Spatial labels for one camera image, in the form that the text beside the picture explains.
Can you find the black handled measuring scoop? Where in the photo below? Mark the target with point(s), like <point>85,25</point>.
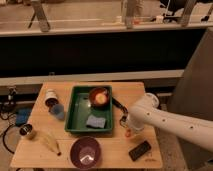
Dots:
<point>124,111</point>

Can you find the black remote control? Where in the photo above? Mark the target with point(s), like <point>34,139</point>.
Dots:
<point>139,150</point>

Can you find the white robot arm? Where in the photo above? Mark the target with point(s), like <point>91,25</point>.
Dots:
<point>145,111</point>

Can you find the blue plastic cup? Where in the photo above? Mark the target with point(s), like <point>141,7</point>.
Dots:
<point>58,111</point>

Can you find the small metal cup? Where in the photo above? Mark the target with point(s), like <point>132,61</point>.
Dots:
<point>27,131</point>

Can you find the red bowl with yellow food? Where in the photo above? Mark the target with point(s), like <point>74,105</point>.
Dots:
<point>99,96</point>

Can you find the green plastic tray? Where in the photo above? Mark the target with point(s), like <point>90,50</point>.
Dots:
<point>80,109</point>

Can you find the blue-grey sponge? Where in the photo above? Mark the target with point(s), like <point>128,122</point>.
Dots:
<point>96,122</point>

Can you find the white brown jar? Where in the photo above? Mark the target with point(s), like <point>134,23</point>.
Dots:
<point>51,98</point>

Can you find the purple plastic bowl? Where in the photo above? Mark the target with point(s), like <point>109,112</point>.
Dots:
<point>85,153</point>

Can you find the blue cloth on floor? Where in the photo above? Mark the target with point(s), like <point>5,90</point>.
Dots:
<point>22,116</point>

